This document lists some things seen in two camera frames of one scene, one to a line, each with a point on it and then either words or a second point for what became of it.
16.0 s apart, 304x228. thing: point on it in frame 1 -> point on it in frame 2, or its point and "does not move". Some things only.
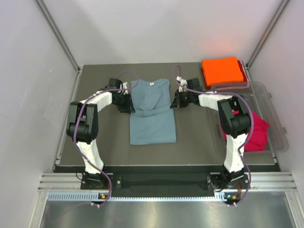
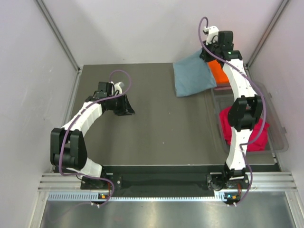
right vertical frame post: x=281 y=8 does not move
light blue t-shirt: x=153 y=122 -> x=193 y=74
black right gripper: x=177 y=103 -> x=204 y=56
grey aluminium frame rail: x=264 y=182 does not move
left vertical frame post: x=44 y=11 does not move
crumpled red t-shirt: x=257 y=141 does not move
